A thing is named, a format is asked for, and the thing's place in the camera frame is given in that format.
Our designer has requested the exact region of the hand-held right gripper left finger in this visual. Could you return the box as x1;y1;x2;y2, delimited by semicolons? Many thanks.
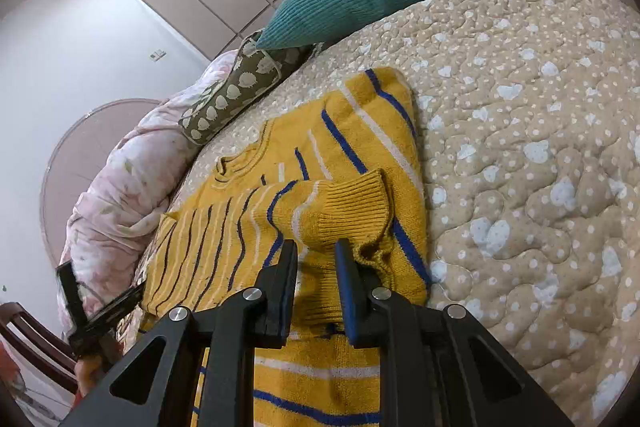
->
60;239;299;427

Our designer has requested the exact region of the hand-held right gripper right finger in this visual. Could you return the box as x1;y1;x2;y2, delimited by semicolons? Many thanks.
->
334;238;576;427

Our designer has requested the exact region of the pink floral comforter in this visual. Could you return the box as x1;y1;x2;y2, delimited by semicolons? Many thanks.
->
59;49;242;333

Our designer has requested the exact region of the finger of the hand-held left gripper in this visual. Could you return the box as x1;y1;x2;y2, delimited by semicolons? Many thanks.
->
86;283;147;333
55;261;85;339

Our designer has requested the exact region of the dark red wooden chair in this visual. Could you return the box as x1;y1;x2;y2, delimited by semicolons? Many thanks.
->
0;302;81;400

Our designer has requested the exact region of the beige quilted dotted bedspread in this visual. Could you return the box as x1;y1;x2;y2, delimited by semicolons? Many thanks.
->
120;0;640;427

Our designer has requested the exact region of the yellow striped towel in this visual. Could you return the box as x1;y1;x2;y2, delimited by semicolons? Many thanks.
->
140;68;433;427

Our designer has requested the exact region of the person's left hand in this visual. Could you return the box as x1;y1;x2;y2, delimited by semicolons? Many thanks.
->
75;353;108;397

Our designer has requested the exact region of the round pink headboard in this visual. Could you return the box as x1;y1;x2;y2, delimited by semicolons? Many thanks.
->
39;98;166;268

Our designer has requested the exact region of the olive hedgehog print bolster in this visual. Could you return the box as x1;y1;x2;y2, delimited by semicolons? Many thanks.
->
178;29;322;146

